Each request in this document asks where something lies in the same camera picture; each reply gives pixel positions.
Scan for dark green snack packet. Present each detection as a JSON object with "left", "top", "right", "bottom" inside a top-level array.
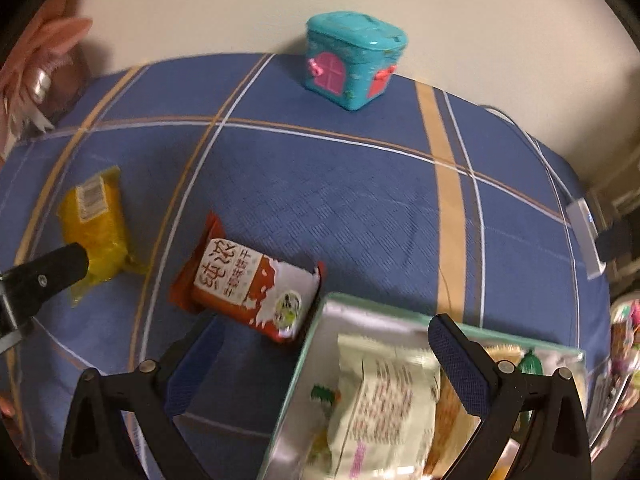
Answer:
[{"left": 517, "top": 349, "right": 546, "bottom": 376}]

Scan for red and white snack packet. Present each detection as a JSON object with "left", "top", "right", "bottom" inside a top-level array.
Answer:
[{"left": 167, "top": 211, "right": 325, "bottom": 343}]

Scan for green-edged white box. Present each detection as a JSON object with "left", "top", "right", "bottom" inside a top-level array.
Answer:
[{"left": 260, "top": 291, "right": 587, "bottom": 480}]

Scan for cream snack packet with barcode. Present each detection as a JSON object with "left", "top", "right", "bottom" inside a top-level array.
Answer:
[{"left": 425, "top": 342, "right": 523, "bottom": 478}]

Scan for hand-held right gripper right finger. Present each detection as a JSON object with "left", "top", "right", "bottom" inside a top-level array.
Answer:
[{"left": 427, "top": 313, "right": 593, "bottom": 480}]

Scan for yellow snack packet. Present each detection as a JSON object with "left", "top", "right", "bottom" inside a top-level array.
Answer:
[{"left": 56, "top": 165, "right": 148, "bottom": 308}]

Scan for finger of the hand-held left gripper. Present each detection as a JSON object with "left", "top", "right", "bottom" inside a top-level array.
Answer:
[{"left": 0, "top": 242, "right": 90, "bottom": 356}]

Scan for blue plaid tablecloth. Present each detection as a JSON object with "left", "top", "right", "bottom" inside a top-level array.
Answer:
[{"left": 0, "top": 52, "right": 613, "bottom": 480}]

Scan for white power strip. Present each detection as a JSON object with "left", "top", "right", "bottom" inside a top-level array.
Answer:
[{"left": 567, "top": 199, "right": 608, "bottom": 281}]

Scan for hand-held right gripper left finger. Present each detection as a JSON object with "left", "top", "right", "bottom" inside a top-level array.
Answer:
[{"left": 59, "top": 311, "right": 223, "bottom": 480}]

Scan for green and white biscuit packet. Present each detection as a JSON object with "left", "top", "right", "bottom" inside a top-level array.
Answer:
[{"left": 305, "top": 382, "right": 346, "bottom": 466}]

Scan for white power cable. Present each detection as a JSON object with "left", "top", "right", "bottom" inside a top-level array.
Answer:
[{"left": 477, "top": 104, "right": 576, "bottom": 206}]

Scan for pink and white snack packet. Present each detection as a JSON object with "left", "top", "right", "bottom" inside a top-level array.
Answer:
[{"left": 327, "top": 334, "right": 443, "bottom": 480}]

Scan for black charger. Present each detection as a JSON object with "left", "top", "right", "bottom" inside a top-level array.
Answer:
[{"left": 595, "top": 220, "right": 633, "bottom": 263}]

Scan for teal toy box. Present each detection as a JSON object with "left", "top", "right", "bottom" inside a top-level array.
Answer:
[{"left": 303, "top": 11, "right": 408, "bottom": 111}]

